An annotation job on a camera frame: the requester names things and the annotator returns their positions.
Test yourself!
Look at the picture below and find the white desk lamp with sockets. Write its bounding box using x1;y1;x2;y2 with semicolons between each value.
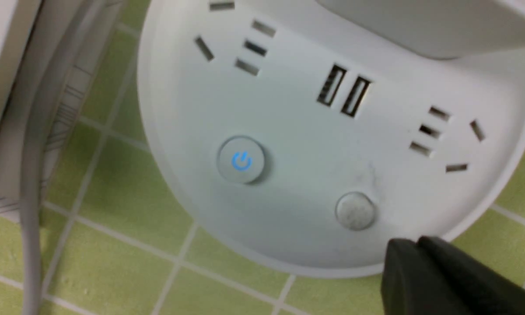
138;0;525;278

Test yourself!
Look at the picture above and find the grey lamp power cable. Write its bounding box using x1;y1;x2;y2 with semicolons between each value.
19;0;110;315

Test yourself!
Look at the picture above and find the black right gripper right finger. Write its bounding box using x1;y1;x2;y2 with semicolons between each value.
418;236;525;315

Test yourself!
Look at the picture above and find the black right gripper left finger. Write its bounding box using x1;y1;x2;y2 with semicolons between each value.
381;238;464;315

